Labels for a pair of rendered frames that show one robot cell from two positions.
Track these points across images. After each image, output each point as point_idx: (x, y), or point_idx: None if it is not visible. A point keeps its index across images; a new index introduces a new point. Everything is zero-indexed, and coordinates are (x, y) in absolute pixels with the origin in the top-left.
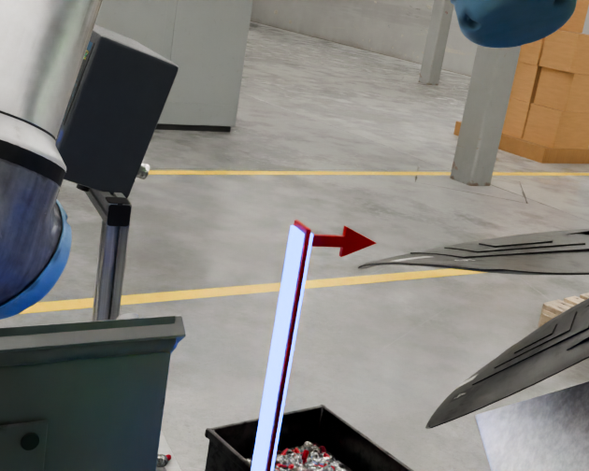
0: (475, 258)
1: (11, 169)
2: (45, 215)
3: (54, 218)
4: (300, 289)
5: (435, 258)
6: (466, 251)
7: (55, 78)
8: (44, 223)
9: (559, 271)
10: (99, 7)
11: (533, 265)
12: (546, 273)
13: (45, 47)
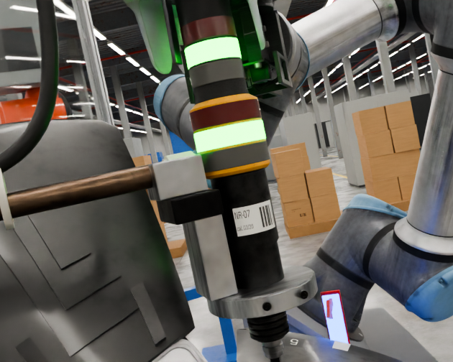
0: (303, 349)
1: (392, 243)
2: (409, 269)
3: (426, 275)
4: (326, 327)
5: (323, 344)
6: (335, 357)
7: (417, 202)
8: (410, 274)
9: (241, 359)
10: (446, 161)
11: (259, 354)
12: (236, 350)
13: (415, 186)
